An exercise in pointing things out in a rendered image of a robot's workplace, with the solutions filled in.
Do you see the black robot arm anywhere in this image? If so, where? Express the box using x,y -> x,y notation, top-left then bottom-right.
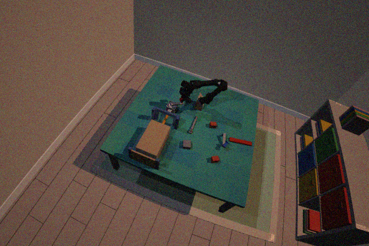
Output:
179,79 -> 228,105

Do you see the reddish-brown block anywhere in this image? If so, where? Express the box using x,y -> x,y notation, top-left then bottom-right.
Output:
211,155 -> 220,163
209,121 -> 217,128

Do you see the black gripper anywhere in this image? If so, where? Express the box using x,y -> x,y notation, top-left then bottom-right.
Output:
180,87 -> 192,103

